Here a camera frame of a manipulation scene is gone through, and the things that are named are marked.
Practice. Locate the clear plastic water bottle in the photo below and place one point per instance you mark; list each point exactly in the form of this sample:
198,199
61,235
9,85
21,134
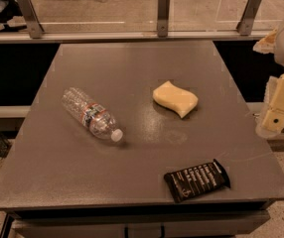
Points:
91,115

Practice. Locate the horizontal aluminium rail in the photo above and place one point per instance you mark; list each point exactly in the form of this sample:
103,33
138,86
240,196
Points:
24,38

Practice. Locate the right metal rail bracket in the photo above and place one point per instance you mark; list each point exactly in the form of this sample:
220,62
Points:
245,24

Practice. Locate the grey table cabinet base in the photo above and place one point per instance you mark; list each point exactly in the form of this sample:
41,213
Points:
208,220

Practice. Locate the metal rail bracket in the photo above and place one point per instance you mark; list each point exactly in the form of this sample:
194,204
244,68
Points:
163,18
33,25
245,24

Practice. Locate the middle metal rail bracket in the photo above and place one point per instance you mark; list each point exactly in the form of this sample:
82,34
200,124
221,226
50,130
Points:
163,18

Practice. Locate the yellow wavy sponge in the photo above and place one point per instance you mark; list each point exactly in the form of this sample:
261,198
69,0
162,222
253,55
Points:
175,98

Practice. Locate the left metal rail bracket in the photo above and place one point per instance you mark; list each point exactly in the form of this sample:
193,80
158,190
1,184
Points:
33,25

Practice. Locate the black snack bar packet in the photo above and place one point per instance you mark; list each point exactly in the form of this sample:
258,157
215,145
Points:
196,181

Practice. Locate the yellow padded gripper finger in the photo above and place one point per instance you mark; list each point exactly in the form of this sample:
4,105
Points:
270,122

